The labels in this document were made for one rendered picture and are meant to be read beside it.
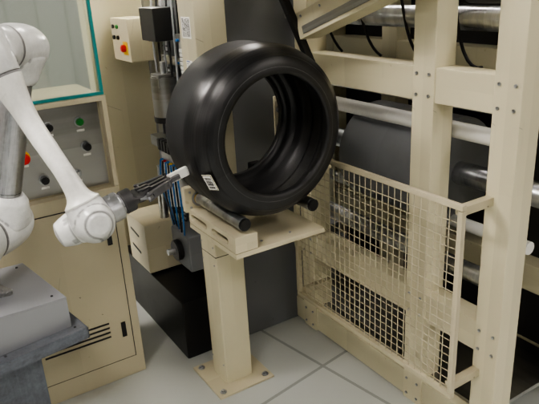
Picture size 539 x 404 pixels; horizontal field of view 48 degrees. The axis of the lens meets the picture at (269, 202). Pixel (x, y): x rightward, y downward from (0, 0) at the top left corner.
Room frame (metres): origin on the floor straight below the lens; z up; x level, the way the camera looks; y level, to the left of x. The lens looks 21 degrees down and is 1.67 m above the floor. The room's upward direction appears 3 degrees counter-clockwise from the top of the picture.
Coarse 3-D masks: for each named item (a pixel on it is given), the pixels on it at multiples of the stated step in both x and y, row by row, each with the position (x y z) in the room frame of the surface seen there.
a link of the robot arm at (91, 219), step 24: (0, 96) 1.69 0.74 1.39; (24, 96) 1.71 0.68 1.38; (24, 120) 1.68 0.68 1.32; (48, 144) 1.62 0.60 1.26; (72, 168) 1.58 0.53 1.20; (72, 192) 1.53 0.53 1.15; (96, 192) 1.58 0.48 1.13; (72, 216) 1.50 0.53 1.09; (96, 216) 1.47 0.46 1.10; (96, 240) 1.48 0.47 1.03
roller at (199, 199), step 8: (200, 200) 2.07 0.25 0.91; (208, 200) 2.03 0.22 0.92; (208, 208) 2.01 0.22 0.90; (216, 208) 1.97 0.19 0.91; (224, 208) 1.94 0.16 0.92; (224, 216) 1.91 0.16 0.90; (232, 216) 1.87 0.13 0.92; (240, 216) 1.85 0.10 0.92; (232, 224) 1.87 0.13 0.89; (240, 224) 1.82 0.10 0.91; (248, 224) 1.83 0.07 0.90
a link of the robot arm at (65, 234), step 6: (66, 216) 1.63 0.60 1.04; (60, 222) 1.62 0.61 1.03; (66, 222) 1.62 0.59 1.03; (54, 228) 1.62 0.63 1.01; (60, 228) 1.61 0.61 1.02; (66, 228) 1.60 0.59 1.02; (72, 228) 1.59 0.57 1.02; (60, 234) 1.60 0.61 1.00; (66, 234) 1.60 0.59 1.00; (72, 234) 1.60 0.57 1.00; (60, 240) 1.60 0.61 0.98; (66, 240) 1.60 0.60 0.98; (72, 240) 1.60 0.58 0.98; (78, 240) 1.61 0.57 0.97; (66, 246) 1.62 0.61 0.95
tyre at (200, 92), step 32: (192, 64) 1.99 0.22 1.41; (224, 64) 1.86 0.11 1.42; (256, 64) 1.86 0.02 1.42; (288, 64) 1.92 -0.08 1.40; (192, 96) 1.84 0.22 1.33; (224, 96) 1.80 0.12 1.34; (288, 96) 2.24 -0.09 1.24; (320, 96) 1.98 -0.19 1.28; (192, 128) 1.79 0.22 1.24; (224, 128) 1.79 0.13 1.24; (288, 128) 2.24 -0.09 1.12; (320, 128) 2.14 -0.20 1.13; (192, 160) 1.79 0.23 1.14; (224, 160) 1.78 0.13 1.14; (288, 160) 2.20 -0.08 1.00; (320, 160) 1.98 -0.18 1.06; (224, 192) 1.80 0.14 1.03; (256, 192) 2.11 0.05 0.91; (288, 192) 1.90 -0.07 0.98
